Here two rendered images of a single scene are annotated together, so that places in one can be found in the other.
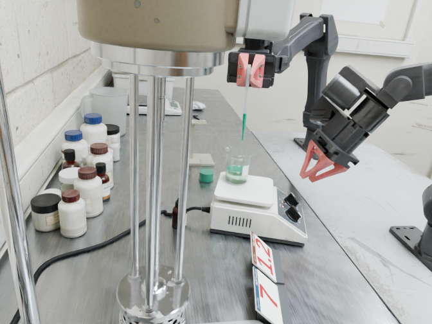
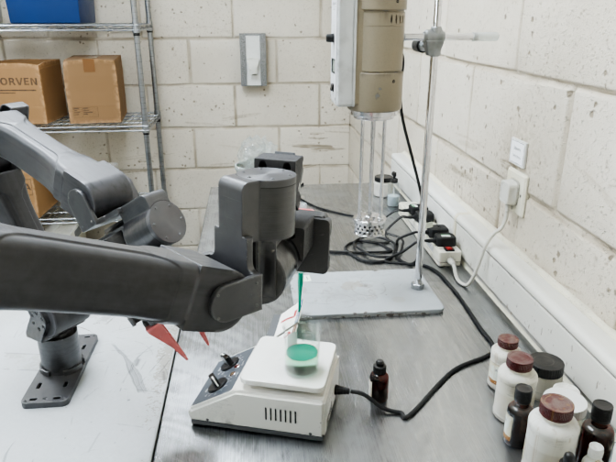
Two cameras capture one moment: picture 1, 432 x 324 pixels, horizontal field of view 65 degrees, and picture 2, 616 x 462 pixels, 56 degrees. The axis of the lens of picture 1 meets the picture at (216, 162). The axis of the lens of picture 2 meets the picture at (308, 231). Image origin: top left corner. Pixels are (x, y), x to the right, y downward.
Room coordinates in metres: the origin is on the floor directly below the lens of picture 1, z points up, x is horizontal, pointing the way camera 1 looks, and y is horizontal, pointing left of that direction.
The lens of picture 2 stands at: (1.36, 0.03, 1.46)
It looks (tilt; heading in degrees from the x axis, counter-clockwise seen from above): 20 degrees down; 186
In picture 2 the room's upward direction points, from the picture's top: straight up
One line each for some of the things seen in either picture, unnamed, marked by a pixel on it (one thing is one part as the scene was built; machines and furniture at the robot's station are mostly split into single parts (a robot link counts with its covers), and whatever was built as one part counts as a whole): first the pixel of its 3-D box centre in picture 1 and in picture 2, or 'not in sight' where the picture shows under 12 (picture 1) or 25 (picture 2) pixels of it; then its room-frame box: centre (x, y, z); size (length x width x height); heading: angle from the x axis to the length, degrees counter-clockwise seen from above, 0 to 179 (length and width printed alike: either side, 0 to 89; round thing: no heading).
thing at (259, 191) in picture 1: (245, 188); (290, 362); (0.64, -0.07, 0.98); 0.12 x 0.12 x 0.01; 84
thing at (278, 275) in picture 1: (266, 256); not in sight; (0.50, -0.11, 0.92); 0.09 x 0.06 x 0.04; 179
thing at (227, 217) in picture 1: (254, 207); (273, 385); (0.64, -0.09, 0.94); 0.22 x 0.13 x 0.08; 84
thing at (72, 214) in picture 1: (72, 213); (505, 361); (0.55, 0.26, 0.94); 0.05 x 0.05 x 0.09
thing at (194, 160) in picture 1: (200, 141); not in sight; (0.96, 0.05, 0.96); 0.08 x 0.08 x 0.13; 13
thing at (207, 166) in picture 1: (206, 170); not in sight; (0.83, 0.02, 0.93); 0.04 x 0.04 x 0.06
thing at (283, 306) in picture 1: (272, 297); (285, 318); (0.40, -0.11, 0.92); 0.09 x 0.06 x 0.04; 179
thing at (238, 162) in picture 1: (236, 165); (303, 346); (0.67, -0.04, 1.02); 0.06 x 0.05 x 0.08; 69
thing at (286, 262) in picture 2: not in sight; (264, 262); (0.84, -0.07, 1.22); 0.07 x 0.06 x 0.07; 173
